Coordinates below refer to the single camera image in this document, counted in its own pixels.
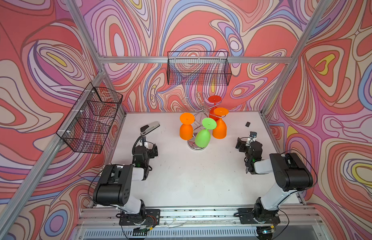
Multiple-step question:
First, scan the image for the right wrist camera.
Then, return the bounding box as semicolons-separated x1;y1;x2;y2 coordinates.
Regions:
249;131;258;140

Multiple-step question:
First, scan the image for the orange wine glass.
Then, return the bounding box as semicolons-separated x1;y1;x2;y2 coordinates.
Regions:
179;113;195;141
213;107;229;139

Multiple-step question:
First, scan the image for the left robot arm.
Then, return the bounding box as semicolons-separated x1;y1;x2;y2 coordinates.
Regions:
92;137;160;227

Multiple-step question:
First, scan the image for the red plastic wine glass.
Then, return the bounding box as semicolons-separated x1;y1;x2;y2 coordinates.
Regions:
208;95;222;121

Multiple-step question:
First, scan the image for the green plastic wine glass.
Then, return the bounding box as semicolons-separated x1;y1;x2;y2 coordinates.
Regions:
195;118;217;148

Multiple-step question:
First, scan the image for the black wire basket left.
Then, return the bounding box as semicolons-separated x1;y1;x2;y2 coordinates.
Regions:
56;83;123;154

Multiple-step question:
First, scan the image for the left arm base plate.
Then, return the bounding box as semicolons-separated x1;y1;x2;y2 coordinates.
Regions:
116;209;160;227

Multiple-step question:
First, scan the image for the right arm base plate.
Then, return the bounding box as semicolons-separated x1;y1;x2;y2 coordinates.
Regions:
234;208;281;225

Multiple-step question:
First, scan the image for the black wire basket back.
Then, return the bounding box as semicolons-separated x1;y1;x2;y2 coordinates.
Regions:
166;50;232;86

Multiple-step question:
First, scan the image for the chrome wire glass rack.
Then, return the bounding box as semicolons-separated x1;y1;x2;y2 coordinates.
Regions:
187;92;213;152

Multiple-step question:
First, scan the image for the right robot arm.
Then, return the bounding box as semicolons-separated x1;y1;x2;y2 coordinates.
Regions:
236;137;314;224

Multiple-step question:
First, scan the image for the grey black stapler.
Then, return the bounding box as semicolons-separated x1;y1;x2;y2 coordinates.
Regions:
140;121;160;136

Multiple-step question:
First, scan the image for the black wire basket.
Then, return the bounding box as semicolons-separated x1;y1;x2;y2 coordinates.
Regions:
56;83;123;154
166;50;232;86

